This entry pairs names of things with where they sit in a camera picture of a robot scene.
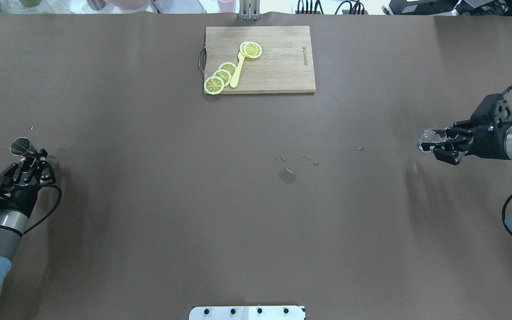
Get lemon slice on spoon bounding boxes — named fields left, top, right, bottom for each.
left=239, top=42, right=263, bottom=59

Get spilled liquid puddle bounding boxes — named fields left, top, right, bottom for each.
left=272, top=154, right=320, bottom=184

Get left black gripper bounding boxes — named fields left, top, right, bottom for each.
left=0, top=151, right=58, bottom=217

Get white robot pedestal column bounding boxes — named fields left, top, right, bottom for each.
left=188, top=305, right=307, bottom=320

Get pink plastic cup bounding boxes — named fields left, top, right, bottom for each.
left=217, top=0, right=237, bottom=13

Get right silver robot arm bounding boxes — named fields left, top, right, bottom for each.
left=410, top=121, right=512, bottom=252

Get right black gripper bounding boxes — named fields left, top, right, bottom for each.
left=433, top=120, right=512, bottom=165

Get white lidded container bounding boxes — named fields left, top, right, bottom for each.
left=152, top=0, right=206, bottom=14

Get lemon slice near edge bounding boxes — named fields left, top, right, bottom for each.
left=203, top=76, right=226, bottom=95

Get small clear glass cup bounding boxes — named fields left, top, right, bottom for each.
left=417, top=126, right=447, bottom=153

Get pink bowl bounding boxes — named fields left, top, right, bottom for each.
left=108, top=0, right=149, bottom=10

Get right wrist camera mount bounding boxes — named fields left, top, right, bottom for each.
left=470, top=94, right=512, bottom=128

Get aluminium frame post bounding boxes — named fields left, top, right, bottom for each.
left=239, top=0, right=261, bottom=21

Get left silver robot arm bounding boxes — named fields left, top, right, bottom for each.
left=0, top=149, right=58, bottom=286

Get middle lemon slice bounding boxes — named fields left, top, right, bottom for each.
left=213, top=69, right=233, bottom=87

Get yellow plastic spoon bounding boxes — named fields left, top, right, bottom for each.
left=229, top=49, right=246, bottom=88

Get wooden cutting board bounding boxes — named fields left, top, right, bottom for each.
left=204, top=26, right=316, bottom=95

